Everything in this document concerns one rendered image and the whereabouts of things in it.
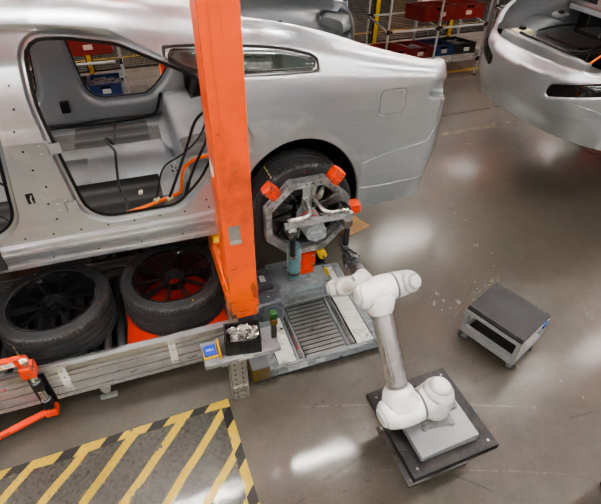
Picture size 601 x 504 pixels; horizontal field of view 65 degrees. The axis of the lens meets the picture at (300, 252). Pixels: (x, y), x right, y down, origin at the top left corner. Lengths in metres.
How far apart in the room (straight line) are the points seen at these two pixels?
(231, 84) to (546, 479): 2.58
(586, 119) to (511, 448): 2.63
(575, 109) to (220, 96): 3.17
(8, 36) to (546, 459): 3.47
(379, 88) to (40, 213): 1.98
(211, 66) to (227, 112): 0.19
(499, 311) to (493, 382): 0.46
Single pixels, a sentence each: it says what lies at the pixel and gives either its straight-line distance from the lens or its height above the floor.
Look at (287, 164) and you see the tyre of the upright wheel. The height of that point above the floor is 1.17.
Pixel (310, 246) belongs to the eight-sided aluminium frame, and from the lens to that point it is 3.05.
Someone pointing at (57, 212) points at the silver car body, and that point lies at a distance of 2.83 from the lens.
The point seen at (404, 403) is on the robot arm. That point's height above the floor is 0.60.
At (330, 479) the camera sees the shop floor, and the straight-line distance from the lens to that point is 2.81.
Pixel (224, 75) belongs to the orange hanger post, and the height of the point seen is 1.91.
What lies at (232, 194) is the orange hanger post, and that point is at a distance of 2.20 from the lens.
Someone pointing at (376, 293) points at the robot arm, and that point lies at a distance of 2.17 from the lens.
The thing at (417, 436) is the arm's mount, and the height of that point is 0.34.
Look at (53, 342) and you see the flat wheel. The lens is 2.98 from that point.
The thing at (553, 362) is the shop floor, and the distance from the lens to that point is 3.64.
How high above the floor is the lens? 2.57
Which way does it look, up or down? 40 degrees down
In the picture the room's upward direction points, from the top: 1 degrees clockwise
